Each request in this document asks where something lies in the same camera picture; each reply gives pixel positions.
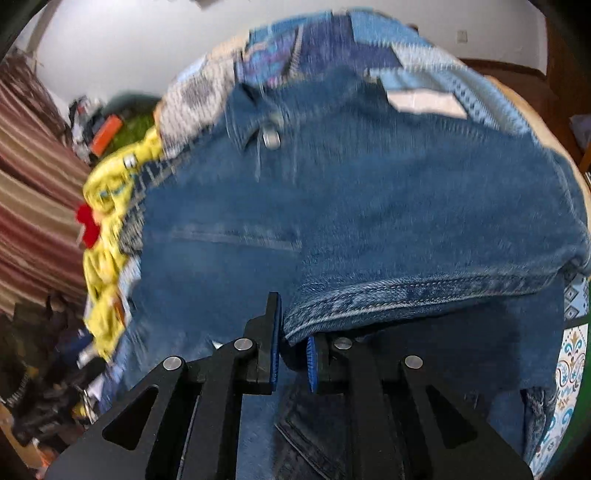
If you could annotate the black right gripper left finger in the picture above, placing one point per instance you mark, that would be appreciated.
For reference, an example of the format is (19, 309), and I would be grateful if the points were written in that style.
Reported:
(182, 420)

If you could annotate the yellow cartoon fleece blanket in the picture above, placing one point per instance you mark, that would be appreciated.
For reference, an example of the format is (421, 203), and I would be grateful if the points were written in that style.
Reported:
(107, 192)

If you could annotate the orange box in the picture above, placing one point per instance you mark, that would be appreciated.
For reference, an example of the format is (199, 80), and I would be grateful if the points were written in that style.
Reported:
(105, 134)

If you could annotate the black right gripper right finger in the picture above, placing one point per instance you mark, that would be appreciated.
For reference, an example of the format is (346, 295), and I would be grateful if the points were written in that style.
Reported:
(402, 422)

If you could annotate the blue denim jacket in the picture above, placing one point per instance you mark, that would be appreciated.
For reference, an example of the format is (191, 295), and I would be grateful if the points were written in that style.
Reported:
(415, 234)

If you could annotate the blue patchwork bedspread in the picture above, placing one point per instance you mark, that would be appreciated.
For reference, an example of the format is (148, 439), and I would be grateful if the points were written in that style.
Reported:
(418, 76)

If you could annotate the green cushion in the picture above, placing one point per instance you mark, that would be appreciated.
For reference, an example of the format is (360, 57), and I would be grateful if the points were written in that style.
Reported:
(135, 110)

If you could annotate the striped curtain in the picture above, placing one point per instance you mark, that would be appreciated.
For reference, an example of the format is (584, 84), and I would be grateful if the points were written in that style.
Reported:
(41, 189)

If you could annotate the red plush toy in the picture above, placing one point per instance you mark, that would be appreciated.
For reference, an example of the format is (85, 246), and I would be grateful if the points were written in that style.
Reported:
(89, 228)

